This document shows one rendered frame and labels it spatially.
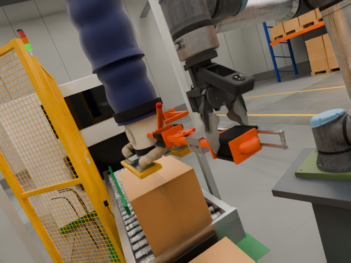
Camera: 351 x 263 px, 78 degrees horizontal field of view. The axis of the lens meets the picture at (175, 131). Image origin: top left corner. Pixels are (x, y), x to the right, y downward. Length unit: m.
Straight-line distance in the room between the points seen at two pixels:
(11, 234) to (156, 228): 1.05
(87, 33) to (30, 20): 9.80
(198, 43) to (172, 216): 1.05
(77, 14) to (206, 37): 0.64
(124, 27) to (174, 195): 0.89
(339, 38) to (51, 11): 10.32
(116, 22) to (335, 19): 0.80
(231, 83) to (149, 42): 10.36
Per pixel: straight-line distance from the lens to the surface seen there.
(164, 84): 10.52
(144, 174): 0.87
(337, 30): 1.06
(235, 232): 1.52
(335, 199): 1.18
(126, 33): 0.96
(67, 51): 10.27
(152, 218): 1.30
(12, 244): 2.01
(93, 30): 0.96
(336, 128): 1.22
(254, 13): 0.85
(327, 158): 1.29
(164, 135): 0.74
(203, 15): 0.48
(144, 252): 1.56
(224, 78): 0.42
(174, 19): 0.48
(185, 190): 1.31
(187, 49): 0.46
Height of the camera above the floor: 1.44
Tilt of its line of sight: 12 degrees down
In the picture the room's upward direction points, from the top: 21 degrees counter-clockwise
